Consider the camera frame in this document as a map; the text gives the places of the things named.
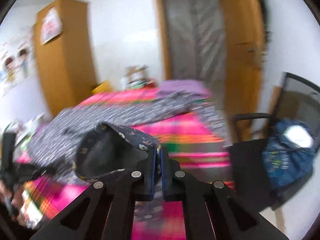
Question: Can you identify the person's left hand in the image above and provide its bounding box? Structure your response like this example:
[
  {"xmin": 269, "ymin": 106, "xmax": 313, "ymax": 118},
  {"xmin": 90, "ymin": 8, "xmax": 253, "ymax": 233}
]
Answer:
[{"xmin": 1, "ymin": 181, "xmax": 25, "ymax": 224}]

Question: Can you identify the purple cloth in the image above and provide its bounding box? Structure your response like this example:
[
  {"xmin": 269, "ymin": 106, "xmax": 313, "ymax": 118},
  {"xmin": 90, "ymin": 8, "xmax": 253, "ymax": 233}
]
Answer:
[{"xmin": 157, "ymin": 80, "xmax": 212, "ymax": 99}]

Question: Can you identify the brown cardboard box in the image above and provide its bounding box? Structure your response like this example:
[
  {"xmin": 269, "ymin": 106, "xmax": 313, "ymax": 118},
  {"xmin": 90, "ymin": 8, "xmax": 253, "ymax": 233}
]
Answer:
[{"xmin": 121, "ymin": 65, "xmax": 150, "ymax": 90}]

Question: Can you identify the grey floral garment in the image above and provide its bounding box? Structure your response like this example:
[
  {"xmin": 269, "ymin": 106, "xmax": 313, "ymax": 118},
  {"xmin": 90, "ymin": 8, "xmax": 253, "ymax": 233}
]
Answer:
[{"xmin": 26, "ymin": 90, "xmax": 226, "ymax": 225}]

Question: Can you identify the orange wooden wardrobe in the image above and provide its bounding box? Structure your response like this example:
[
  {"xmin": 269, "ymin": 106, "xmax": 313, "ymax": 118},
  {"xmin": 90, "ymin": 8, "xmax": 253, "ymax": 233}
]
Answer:
[{"xmin": 34, "ymin": 0, "xmax": 97, "ymax": 116}]

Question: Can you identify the black mesh office chair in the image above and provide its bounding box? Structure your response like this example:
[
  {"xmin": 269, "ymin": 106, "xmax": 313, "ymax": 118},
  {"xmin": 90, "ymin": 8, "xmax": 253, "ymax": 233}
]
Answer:
[{"xmin": 226, "ymin": 71, "xmax": 320, "ymax": 233}]

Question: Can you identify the cartoon children wall sticker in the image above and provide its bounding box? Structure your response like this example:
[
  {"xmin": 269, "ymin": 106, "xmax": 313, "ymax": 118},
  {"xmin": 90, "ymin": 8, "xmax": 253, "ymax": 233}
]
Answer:
[{"xmin": 1, "ymin": 28, "xmax": 36, "ymax": 96}]

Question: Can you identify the yellow shopping bag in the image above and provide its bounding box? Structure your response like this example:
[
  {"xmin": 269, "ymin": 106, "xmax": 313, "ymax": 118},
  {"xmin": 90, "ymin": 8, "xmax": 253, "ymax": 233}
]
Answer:
[{"xmin": 92, "ymin": 80, "xmax": 113, "ymax": 95}]

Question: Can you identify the pink plaid bed sheet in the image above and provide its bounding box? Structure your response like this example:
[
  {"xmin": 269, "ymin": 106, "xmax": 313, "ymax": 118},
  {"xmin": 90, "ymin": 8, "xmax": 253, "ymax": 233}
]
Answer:
[{"xmin": 18, "ymin": 88, "xmax": 234, "ymax": 239}]

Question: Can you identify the wooden door frame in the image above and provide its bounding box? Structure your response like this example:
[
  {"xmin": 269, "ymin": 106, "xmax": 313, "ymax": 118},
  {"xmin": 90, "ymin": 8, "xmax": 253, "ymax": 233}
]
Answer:
[{"xmin": 151, "ymin": 0, "xmax": 266, "ymax": 140}]

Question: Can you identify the blue denim clothing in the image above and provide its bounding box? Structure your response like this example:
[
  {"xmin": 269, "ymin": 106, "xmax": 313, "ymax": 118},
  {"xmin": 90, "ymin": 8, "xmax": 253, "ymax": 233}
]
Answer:
[{"xmin": 262, "ymin": 119, "xmax": 318, "ymax": 191}]

